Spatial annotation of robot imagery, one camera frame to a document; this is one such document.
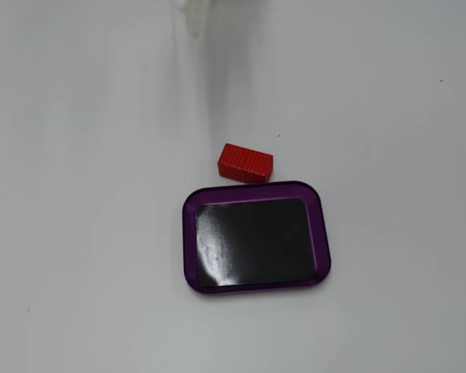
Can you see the white moving gripper finger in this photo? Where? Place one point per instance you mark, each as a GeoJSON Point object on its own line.
{"type": "Point", "coordinates": [195, 17]}

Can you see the red studded block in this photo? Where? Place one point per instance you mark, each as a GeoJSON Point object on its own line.
{"type": "Point", "coordinates": [244, 163]}

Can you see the purple metal tray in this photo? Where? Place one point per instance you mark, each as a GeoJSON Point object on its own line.
{"type": "Point", "coordinates": [188, 248]}

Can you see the black glossy tray mat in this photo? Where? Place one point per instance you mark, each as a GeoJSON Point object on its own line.
{"type": "Point", "coordinates": [264, 241]}

